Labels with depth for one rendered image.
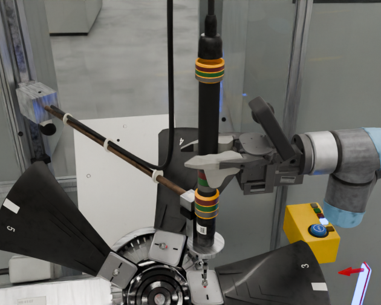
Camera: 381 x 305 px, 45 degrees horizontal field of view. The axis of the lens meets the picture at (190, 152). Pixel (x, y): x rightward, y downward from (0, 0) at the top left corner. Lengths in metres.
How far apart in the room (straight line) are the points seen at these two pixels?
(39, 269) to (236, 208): 0.89
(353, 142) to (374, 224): 1.28
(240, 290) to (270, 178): 0.28
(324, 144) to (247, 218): 1.05
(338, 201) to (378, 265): 1.40
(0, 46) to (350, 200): 0.90
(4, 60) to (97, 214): 0.46
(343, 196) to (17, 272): 0.71
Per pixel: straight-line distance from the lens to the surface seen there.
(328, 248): 1.31
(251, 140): 0.78
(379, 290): 2.39
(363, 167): 0.84
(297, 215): 1.34
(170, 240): 0.94
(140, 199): 1.17
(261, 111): 0.73
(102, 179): 1.17
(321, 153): 0.79
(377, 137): 0.84
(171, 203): 0.96
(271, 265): 1.02
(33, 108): 1.22
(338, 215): 0.90
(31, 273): 1.11
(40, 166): 0.91
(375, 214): 2.04
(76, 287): 1.06
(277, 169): 0.80
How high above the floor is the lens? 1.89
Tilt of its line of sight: 31 degrees down
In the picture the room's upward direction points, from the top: straight up
